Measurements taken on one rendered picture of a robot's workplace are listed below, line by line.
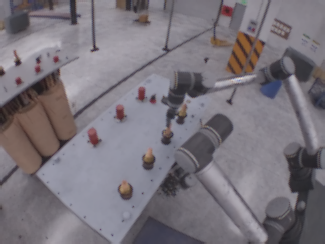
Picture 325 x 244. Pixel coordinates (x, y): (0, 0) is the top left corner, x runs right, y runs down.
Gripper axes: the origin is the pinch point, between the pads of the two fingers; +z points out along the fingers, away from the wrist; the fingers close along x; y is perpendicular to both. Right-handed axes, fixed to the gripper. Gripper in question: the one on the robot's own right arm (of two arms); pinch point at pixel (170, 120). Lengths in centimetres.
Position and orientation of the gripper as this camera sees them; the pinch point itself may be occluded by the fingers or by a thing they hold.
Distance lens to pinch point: 121.8
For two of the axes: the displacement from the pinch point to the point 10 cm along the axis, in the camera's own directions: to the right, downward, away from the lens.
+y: 9.0, 3.8, -2.0
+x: 4.1, -6.2, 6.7
